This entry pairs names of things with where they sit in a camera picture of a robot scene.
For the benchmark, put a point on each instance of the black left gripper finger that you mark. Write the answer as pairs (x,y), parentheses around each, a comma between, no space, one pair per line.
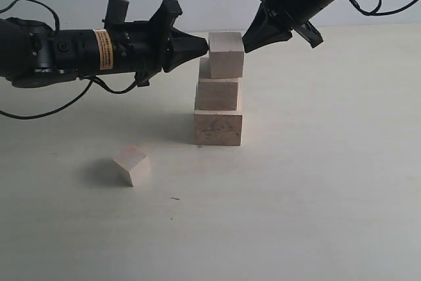
(181,48)

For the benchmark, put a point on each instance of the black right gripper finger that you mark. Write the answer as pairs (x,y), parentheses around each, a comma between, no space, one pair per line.
(264,30)

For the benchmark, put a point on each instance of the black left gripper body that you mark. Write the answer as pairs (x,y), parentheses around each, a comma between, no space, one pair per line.
(136,46)

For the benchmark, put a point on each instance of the second largest wooden cube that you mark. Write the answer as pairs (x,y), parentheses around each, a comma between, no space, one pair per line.
(215,94)

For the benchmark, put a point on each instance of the smallest wooden cube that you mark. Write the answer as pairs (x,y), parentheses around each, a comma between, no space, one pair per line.
(133,165)

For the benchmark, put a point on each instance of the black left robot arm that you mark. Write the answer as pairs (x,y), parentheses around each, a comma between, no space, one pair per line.
(33,55)

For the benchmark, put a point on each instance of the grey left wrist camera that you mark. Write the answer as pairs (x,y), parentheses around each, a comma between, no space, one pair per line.
(116,12)

